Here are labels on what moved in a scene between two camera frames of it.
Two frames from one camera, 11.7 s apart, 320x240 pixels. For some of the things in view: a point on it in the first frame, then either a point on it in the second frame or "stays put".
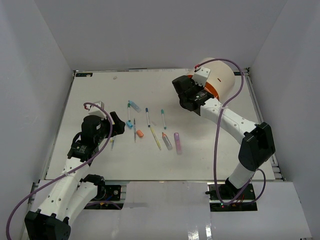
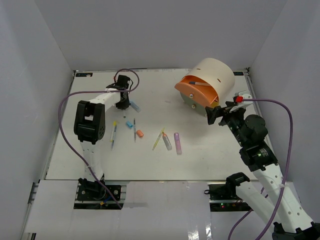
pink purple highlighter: [177, 142] stays put
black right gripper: [200, 88] to [217, 112]
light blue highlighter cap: [129, 124] stays put
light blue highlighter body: [135, 106] stays put
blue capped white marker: [147, 117] to [193, 82]
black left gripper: [118, 127] to [124, 105]
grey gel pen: [135, 133] stays put
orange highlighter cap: [140, 133] stays put
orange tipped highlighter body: [167, 142] stays put
